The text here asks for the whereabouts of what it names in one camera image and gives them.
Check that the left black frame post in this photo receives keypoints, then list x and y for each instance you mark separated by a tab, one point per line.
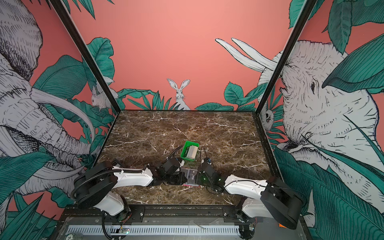
65	18

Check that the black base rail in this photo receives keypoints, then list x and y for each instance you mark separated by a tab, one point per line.
139	212

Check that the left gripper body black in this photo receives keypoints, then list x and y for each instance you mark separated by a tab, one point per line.
177	179

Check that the green plastic tray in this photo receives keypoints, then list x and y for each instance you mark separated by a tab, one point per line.
185	150

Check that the black frame post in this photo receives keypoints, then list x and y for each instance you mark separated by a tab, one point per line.
65	18
302	19

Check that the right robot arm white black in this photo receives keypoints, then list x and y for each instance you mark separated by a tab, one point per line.
270	198

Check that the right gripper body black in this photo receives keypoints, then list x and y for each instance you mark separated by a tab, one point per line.
202	181

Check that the white slotted cable duct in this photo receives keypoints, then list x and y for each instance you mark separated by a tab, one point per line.
179	230

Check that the stack of credit cards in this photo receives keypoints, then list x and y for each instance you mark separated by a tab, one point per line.
192	152

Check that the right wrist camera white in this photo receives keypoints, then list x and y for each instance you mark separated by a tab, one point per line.
208	161

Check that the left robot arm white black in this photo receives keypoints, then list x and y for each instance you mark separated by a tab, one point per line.
94	188

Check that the right black frame post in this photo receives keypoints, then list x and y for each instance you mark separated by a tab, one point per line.
302	19

